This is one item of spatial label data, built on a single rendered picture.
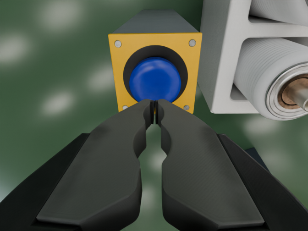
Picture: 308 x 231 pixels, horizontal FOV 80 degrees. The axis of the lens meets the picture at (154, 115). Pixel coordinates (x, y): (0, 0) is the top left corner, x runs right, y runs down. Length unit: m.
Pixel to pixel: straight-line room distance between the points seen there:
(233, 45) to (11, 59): 0.52
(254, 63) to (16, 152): 0.76
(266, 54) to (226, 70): 0.06
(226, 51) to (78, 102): 0.42
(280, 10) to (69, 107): 0.52
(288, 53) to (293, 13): 0.04
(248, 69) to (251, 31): 0.05
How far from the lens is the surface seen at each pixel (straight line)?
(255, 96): 0.27
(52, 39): 0.53
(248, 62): 0.30
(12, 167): 0.89
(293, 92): 0.28
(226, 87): 0.33
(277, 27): 0.33
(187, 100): 0.17
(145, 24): 0.20
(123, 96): 0.17
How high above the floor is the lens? 0.46
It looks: 57 degrees down
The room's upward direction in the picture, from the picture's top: 177 degrees counter-clockwise
